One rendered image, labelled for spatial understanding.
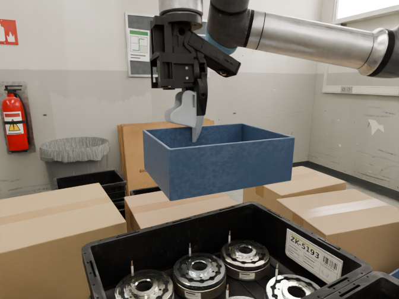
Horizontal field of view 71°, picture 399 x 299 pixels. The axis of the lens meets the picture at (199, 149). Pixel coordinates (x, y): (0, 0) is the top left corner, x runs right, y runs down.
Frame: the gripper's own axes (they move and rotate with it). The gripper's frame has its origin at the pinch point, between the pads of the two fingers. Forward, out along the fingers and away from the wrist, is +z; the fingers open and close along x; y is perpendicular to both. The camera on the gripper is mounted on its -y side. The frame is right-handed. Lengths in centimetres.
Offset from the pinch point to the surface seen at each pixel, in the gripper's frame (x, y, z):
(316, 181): -28, -57, 24
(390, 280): 23.8, -20.6, 20.7
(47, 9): -245, 40, -89
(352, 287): 22.7, -14.2, 20.6
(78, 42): -247, 18, -63
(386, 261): 2, -53, 38
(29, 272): -12.7, 31.9, 26.9
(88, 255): 0.5, 20.3, 19.0
